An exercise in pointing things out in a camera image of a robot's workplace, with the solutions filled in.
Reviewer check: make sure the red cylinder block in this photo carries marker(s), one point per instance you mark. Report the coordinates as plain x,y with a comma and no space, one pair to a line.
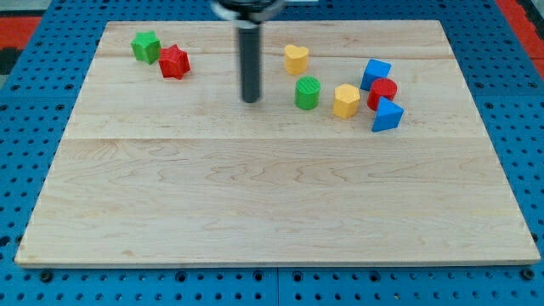
381,88

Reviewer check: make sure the red star block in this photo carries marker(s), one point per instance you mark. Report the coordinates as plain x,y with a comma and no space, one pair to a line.
173,62

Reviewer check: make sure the silver round tool flange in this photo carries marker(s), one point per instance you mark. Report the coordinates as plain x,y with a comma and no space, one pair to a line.
255,11

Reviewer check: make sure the yellow hexagon block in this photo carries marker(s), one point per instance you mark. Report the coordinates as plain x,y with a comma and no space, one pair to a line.
346,101

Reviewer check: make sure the wooden board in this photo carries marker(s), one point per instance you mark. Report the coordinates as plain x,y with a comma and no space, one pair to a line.
155,172

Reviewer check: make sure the green star block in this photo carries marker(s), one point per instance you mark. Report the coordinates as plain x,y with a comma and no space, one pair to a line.
146,47

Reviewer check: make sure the blue cube block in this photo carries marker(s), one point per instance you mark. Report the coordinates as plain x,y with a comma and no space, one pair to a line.
374,70

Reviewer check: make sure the blue triangle block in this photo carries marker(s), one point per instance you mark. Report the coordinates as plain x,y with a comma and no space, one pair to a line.
388,115

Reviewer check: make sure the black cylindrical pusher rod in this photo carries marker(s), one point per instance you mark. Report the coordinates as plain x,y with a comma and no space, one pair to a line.
249,47

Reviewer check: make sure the green cylinder block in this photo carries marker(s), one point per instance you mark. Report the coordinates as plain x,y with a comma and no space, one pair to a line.
307,93

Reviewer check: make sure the yellow heart block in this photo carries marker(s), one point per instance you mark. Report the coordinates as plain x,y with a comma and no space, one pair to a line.
296,59

